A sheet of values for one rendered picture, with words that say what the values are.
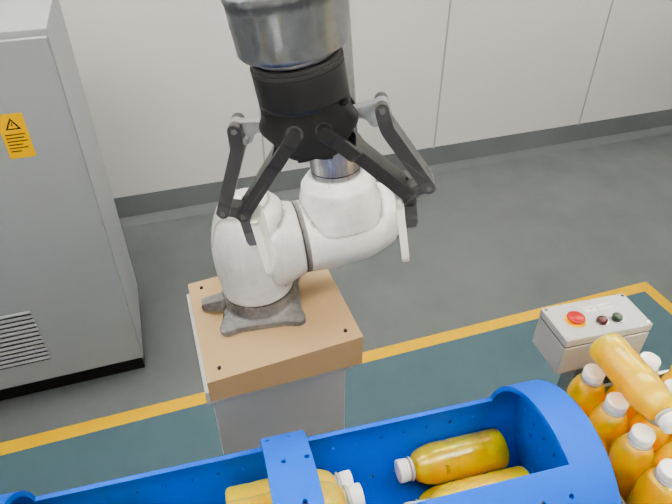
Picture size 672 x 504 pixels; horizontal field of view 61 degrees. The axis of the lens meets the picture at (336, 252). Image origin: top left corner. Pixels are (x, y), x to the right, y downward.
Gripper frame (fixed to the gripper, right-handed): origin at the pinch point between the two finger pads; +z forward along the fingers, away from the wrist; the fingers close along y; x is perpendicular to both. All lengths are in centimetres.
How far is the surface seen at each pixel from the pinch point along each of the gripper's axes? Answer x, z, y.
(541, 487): 3.8, 41.2, -21.5
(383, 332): -141, 163, 7
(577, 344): -35, 58, -39
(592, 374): -26, 57, -39
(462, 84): -307, 121, -55
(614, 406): -19, 57, -41
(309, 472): 3.7, 34.0, 8.9
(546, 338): -39, 61, -34
